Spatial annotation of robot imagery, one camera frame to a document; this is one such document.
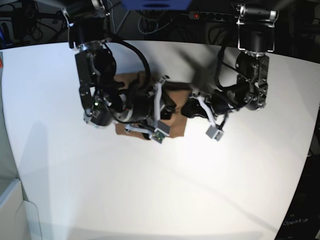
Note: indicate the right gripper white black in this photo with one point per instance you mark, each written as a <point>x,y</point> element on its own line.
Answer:
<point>155,105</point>

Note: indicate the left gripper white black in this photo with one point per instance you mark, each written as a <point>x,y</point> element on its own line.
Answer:
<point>218,107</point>

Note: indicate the brown t-shirt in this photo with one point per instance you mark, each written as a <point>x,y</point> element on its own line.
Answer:
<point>178,93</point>

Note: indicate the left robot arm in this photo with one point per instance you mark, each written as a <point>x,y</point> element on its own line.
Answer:
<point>236,77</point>

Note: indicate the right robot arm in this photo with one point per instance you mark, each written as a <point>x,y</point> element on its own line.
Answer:
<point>104,100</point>

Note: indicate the white power strip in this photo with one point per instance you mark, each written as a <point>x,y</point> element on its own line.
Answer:
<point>211,16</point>

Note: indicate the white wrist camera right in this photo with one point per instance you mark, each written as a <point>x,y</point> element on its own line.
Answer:
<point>161,131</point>

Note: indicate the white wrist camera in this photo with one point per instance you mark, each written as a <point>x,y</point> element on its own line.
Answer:
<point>214,133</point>
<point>161,131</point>

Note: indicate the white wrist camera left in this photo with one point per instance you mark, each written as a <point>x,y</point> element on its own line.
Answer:
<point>214,133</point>

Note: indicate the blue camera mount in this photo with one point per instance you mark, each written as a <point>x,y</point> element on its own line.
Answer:
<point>156,4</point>

